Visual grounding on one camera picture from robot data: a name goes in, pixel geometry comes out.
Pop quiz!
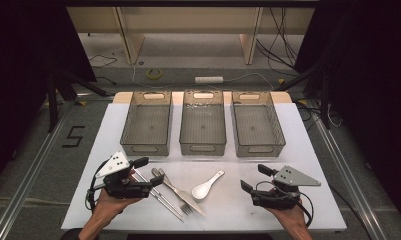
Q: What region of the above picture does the metal table knife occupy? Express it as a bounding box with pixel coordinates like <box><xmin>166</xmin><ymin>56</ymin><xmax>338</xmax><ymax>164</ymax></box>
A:
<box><xmin>157</xmin><ymin>167</ymin><xmax>206</xmax><ymax>217</ymax></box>

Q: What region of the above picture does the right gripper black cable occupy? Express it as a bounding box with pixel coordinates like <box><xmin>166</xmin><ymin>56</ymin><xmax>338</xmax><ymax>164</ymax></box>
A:
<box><xmin>254</xmin><ymin>179</ymin><xmax>314</xmax><ymax>228</ymax></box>

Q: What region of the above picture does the grey translucent plastic bin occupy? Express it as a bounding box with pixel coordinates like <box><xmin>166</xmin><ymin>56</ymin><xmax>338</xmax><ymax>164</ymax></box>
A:
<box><xmin>119</xmin><ymin>90</ymin><xmax>173</xmax><ymax>157</ymax></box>
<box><xmin>230</xmin><ymin>90</ymin><xmax>287</xmax><ymax>158</ymax></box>
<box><xmin>179</xmin><ymin>89</ymin><xmax>228</xmax><ymax>157</ymax></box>

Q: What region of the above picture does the person's left hand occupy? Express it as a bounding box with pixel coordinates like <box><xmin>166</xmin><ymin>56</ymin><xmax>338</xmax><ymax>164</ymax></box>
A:
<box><xmin>91</xmin><ymin>171</ymin><xmax>143</xmax><ymax>223</ymax></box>

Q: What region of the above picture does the black curtain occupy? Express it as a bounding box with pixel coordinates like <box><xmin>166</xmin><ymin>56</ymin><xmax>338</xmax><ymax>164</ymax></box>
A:
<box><xmin>0</xmin><ymin>0</ymin><xmax>97</xmax><ymax>194</ymax></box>
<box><xmin>294</xmin><ymin>0</ymin><xmax>401</xmax><ymax>231</ymax></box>

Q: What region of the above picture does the bundle of black cables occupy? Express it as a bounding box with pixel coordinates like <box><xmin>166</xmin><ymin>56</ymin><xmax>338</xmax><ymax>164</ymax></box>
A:
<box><xmin>256</xmin><ymin>6</ymin><xmax>299</xmax><ymax>73</ymax></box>

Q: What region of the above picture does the black metal stand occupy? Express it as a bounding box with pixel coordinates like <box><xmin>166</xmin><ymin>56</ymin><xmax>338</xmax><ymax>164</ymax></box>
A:
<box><xmin>274</xmin><ymin>63</ymin><xmax>332</xmax><ymax>130</ymax></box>
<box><xmin>46</xmin><ymin>68</ymin><xmax>111</xmax><ymax>134</ymax></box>

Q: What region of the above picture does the person's right hand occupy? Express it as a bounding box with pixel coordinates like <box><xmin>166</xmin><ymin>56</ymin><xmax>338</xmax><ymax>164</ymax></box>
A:
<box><xmin>266</xmin><ymin>198</ymin><xmax>310</xmax><ymax>232</ymax></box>

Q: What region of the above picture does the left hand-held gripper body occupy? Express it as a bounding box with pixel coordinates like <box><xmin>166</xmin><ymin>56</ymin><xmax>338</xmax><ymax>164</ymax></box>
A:
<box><xmin>95</xmin><ymin>151</ymin><xmax>153</xmax><ymax>200</ymax></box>

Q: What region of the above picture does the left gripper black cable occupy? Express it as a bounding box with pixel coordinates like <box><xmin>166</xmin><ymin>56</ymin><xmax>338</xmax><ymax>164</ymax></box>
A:
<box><xmin>85</xmin><ymin>159</ymin><xmax>110</xmax><ymax>213</ymax></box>

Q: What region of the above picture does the white power cable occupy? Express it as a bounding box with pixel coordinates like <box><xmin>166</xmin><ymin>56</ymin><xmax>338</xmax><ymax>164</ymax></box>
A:
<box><xmin>131</xmin><ymin>61</ymin><xmax>276</xmax><ymax>92</ymax></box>

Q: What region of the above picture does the white power strip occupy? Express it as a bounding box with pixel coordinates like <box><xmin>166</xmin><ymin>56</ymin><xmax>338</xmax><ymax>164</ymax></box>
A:
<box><xmin>194</xmin><ymin>76</ymin><xmax>225</xmax><ymax>85</ymax></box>

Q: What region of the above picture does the yellow tape roll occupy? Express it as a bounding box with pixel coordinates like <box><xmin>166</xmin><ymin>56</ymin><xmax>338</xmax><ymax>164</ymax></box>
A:
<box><xmin>145</xmin><ymin>68</ymin><xmax>163</xmax><ymax>81</ymax></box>

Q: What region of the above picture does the light wooden shelf unit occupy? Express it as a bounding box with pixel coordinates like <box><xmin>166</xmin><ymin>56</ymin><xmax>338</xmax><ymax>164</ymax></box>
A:
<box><xmin>66</xmin><ymin>6</ymin><xmax>316</xmax><ymax>66</ymax></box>

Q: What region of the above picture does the white ceramic spoon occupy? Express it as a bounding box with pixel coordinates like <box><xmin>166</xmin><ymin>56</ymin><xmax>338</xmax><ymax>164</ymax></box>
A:
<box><xmin>191</xmin><ymin>170</ymin><xmax>226</xmax><ymax>201</ymax></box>

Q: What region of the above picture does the aluminium floor rail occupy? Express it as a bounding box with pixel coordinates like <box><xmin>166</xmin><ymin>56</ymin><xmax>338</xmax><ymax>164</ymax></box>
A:
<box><xmin>0</xmin><ymin>103</ymin><xmax>72</xmax><ymax>240</ymax></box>
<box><xmin>306</xmin><ymin>99</ymin><xmax>391</xmax><ymax>240</ymax></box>

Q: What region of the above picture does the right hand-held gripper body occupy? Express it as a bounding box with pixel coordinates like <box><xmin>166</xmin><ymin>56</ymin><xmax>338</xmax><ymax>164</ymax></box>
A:
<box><xmin>251</xmin><ymin>165</ymin><xmax>322</xmax><ymax>211</ymax></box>

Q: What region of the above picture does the white table mat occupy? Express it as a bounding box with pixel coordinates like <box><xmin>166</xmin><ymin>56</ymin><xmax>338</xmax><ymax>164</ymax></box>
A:
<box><xmin>60</xmin><ymin>102</ymin><xmax>348</xmax><ymax>233</ymax></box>

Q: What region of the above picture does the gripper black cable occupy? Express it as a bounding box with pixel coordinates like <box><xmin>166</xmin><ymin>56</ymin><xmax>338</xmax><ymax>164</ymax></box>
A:
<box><xmin>254</xmin><ymin>179</ymin><xmax>314</xmax><ymax>228</ymax></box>
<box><xmin>85</xmin><ymin>159</ymin><xmax>110</xmax><ymax>213</ymax></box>

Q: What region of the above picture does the thin black floor cable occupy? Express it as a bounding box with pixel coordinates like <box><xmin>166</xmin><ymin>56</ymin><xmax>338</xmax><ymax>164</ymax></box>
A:
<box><xmin>87</xmin><ymin>54</ymin><xmax>118</xmax><ymax>69</ymax></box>

